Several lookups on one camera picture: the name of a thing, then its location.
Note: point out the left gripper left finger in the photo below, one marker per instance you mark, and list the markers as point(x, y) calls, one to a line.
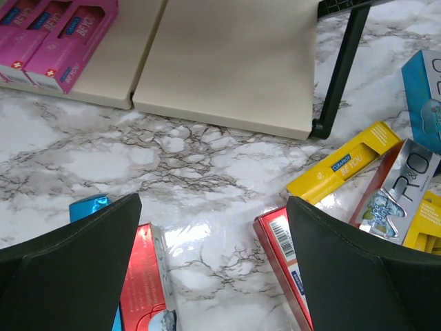
point(70, 278)

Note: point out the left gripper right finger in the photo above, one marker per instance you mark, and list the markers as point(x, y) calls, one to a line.
point(356, 281)

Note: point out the pink toothpaste box back side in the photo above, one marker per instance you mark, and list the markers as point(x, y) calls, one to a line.
point(64, 53)

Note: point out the pink toothpaste box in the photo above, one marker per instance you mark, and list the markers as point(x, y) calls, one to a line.
point(14, 15)
point(64, 53)
point(43, 20)

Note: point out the beige three-tier shelf rack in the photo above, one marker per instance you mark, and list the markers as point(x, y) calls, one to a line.
point(240, 64)

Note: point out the blue metallic toothpaste box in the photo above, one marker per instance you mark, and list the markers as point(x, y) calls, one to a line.
point(87, 206)

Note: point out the red R&O toothpaste box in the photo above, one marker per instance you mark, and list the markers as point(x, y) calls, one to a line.
point(147, 300)

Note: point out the silver red R&O box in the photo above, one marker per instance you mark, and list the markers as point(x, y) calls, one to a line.
point(392, 198)

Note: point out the yellow toothpaste box middle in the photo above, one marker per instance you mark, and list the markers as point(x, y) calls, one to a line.
point(424, 232)

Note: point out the yellow toothpaste box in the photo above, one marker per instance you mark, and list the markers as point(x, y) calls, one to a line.
point(333, 171)
point(424, 232)

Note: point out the red toothpaste box barcode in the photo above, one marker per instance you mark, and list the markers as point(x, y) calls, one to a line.
point(272, 230)

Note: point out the yellow toothpaste box upper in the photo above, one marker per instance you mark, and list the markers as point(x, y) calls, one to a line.
point(333, 171)

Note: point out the silver R&O box upper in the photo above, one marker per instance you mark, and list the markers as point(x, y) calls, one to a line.
point(421, 78)

